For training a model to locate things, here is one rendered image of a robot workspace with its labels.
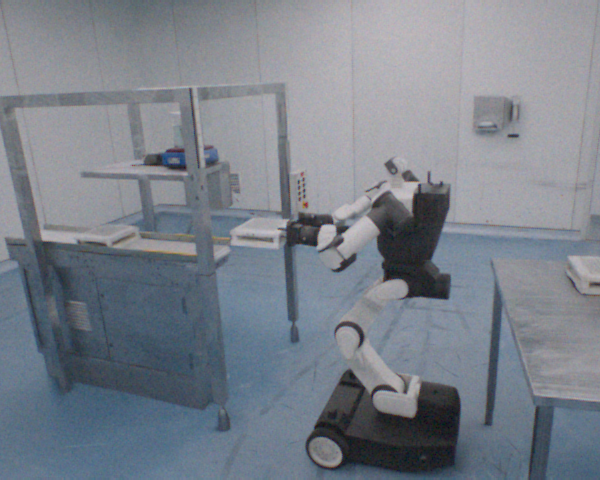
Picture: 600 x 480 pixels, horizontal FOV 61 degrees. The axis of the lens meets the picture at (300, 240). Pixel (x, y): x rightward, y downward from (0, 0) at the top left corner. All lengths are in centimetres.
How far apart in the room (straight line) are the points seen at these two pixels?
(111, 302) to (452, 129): 408
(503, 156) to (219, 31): 367
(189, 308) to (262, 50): 435
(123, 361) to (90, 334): 26
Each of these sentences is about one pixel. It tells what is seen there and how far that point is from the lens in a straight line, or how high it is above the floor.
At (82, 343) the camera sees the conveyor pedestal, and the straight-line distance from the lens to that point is 334.
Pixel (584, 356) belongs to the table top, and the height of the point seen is 89.
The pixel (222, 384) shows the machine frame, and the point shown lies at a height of 28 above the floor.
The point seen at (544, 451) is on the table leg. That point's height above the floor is 69.
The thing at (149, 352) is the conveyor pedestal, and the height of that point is 32.
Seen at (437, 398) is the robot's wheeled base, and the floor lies 33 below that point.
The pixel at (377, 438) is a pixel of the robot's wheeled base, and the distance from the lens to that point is 248.
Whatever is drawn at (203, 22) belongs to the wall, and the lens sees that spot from 693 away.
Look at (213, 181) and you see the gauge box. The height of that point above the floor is 126.
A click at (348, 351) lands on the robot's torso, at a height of 53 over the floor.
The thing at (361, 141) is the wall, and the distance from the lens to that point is 606.
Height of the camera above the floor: 173
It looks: 18 degrees down
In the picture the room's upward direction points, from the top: 3 degrees counter-clockwise
